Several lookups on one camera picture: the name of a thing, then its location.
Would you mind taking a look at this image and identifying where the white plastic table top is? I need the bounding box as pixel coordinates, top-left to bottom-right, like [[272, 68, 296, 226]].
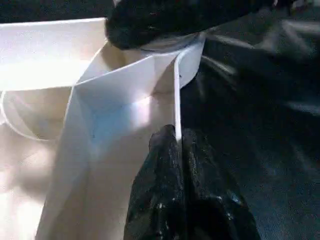
[[0, 16, 208, 240]]

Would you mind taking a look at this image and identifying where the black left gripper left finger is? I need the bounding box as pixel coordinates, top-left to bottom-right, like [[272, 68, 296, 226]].
[[123, 124, 188, 240]]

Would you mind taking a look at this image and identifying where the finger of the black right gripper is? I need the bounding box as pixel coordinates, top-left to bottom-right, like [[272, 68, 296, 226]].
[[104, 0, 276, 51]]

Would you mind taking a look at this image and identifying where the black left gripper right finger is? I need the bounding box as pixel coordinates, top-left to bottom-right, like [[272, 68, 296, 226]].
[[181, 127, 261, 240]]

